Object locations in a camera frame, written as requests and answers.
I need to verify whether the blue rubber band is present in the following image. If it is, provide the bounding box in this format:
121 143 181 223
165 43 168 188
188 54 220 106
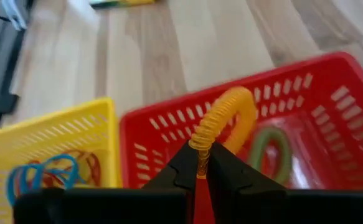
6 154 83 207

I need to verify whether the red rubber band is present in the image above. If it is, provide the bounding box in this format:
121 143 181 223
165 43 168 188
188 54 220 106
27 149 103 188

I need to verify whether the yellow plastic slotted basket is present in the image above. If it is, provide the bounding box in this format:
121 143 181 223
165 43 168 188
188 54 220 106
0 98 123 224

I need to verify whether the orange spiral coil keychain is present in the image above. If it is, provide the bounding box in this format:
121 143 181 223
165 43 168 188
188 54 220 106
248 126 294 185
187 86 258 180

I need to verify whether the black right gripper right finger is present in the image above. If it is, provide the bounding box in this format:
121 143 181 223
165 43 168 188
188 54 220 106
206 142 363 224

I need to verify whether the yellow green crayon box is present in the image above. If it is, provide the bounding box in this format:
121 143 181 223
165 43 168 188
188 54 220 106
89 0 156 9

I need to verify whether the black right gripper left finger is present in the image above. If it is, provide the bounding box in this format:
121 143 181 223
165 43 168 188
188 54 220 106
12 141 198 224

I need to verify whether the red plastic slotted basket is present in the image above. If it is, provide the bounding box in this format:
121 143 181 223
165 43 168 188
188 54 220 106
118 51 363 224

